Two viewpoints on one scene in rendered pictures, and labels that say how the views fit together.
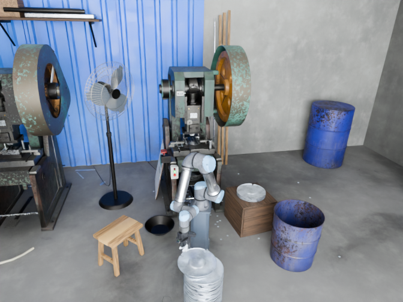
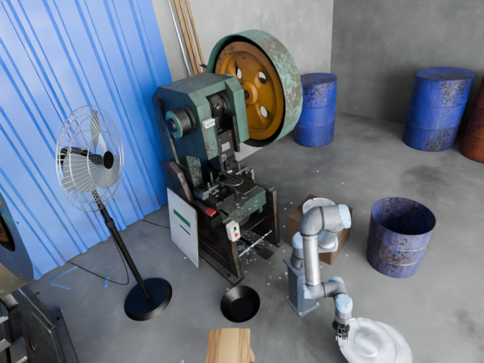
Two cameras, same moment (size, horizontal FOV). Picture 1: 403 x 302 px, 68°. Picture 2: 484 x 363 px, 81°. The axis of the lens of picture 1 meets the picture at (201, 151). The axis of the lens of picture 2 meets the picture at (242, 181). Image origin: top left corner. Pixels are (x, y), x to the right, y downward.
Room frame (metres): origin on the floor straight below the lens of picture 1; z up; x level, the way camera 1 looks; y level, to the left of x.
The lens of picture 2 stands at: (1.25, 0.81, 1.98)
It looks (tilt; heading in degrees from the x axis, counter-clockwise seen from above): 34 degrees down; 335
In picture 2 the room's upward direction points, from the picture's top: 9 degrees counter-clockwise
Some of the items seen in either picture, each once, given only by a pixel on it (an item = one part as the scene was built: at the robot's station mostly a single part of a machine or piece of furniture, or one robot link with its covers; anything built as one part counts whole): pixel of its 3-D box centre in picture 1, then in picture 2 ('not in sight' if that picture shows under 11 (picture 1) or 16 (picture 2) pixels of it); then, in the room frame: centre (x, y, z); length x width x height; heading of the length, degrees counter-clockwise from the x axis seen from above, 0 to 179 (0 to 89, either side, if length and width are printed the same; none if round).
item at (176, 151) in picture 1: (191, 147); (226, 186); (3.04, 0.11, 0.68); 0.45 x 0.30 x 0.06; 103
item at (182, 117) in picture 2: (167, 90); (181, 123); (3.00, 0.35, 1.31); 0.22 x 0.12 x 0.22; 13
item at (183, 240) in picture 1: (183, 236); (341, 325); (1.79, 0.12, 0.48); 0.09 x 0.08 x 0.12; 131
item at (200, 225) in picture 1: (200, 226); (302, 282); (2.24, 0.00, 0.23); 0.19 x 0.19 x 0.45; 86
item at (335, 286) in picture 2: (189, 211); (334, 289); (1.89, 0.08, 0.63); 0.11 x 0.11 x 0.08; 59
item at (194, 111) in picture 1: (192, 116); (222, 148); (3.00, 0.10, 1.04); 0.17 x 0.15 x 0.30; 13
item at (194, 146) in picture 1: (195, 150); (240, 189); (2.87, 0.07, 0.72); 0.25 x 0.14 x 0.14; 13
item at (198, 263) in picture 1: (197, 262); (366, 343); (1.70, 0.01, 0.32); 0.29 x 0.29 x 0.01
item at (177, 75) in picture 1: (189, 129); (212, 165); (3.18, 0.14, 0.83); 0.79 x 0.43 x 1.34; 13
